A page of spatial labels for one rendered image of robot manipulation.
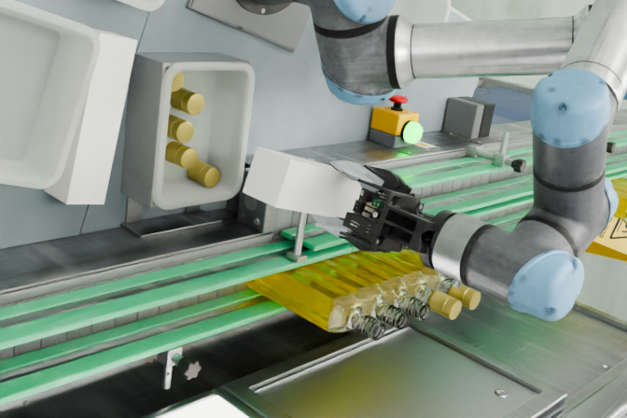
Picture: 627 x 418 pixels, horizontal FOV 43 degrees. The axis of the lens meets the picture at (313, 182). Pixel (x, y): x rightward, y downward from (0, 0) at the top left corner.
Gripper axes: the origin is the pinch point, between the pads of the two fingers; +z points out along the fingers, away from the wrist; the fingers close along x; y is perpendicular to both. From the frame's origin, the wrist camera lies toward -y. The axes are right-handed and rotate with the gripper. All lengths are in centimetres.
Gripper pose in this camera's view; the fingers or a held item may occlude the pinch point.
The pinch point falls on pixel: (331, 192)
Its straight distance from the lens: 107.0
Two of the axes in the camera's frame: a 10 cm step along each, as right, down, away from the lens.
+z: -7.2, -3.0, 6.3
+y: -6.2, -1.5, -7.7
